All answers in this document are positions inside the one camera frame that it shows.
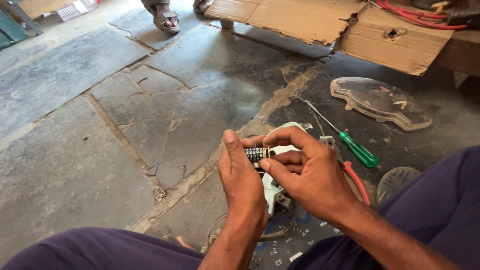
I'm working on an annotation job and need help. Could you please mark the person's left hand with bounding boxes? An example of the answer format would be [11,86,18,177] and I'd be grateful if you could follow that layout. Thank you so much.
[217,129,269,226]

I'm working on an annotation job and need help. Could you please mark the person's right hand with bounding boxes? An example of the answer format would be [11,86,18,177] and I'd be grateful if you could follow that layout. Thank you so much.
[259,126,361,224]

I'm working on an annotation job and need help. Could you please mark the black odometer counter drum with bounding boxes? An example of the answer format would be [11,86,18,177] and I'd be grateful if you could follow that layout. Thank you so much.
[244,146,270,172]

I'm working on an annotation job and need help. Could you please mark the white speedometer housing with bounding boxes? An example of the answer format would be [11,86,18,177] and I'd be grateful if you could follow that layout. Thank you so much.
[261,121,313,216]

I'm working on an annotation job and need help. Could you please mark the black speedometer dial plate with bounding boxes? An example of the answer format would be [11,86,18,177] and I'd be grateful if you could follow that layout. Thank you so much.
[247,200,344,270]

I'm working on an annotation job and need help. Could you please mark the grey round dial disc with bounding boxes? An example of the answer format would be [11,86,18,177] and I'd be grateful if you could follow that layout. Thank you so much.
[376,166,422,206]

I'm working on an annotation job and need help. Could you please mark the clear plastic meter cover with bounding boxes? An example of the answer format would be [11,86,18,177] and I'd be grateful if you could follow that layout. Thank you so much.
[330,77,433,132]

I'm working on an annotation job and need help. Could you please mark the torn brown cardboard sheet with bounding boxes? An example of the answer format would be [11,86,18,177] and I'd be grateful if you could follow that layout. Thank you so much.
[204,0,455,76]

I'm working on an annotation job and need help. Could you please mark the grey sandal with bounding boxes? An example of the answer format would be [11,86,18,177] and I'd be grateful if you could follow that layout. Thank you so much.
[152,11,181,34]

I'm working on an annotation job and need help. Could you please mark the clear plastic bottle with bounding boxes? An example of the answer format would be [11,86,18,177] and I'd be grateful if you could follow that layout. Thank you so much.
[55,0,100,22]

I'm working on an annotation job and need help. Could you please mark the green metal box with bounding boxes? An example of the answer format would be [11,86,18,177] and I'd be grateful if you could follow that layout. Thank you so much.
[0,8,29,50]

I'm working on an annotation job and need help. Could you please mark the red handled pliers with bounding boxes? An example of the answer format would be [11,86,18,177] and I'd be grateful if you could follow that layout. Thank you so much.
[319,136,372,207]

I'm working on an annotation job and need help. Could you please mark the green handled screwdriver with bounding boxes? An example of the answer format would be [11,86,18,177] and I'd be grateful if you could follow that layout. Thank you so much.
[305,100,379,168]

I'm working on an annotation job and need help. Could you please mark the brown wire bundle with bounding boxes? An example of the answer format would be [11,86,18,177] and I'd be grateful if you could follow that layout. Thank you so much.
[200,213,293,254]

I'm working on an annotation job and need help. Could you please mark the red cable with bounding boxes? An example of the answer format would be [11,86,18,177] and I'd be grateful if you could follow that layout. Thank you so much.
[376,0,469,31]

